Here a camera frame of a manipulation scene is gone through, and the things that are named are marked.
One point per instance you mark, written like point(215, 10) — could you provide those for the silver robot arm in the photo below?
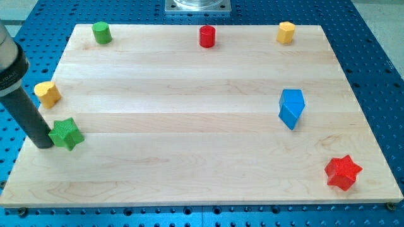
point(14, 63)

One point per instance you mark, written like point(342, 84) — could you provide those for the wooden board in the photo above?
point(167, 122)

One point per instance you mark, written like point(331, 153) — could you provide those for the red cylinder block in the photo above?
point(207, 36)

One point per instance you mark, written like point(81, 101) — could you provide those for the blue triangle block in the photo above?
point(290, 113)

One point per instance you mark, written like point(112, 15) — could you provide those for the blue cube block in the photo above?
point(291, 96)

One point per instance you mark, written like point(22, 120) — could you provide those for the yellow hexagon block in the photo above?
point(285, 32)

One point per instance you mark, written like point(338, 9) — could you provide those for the green cylinder block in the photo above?
point(101, 32)

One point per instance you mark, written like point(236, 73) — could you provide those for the green star block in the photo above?
point(66, 133)

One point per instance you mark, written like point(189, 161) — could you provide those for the red star block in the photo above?
point(342, 172)

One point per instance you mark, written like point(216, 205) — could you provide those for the yellow heart block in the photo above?
point(47, 93)

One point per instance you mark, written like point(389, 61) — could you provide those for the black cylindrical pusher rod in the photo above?
point(23, 110)

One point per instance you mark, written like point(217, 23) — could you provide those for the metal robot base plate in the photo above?
point(198, 6)

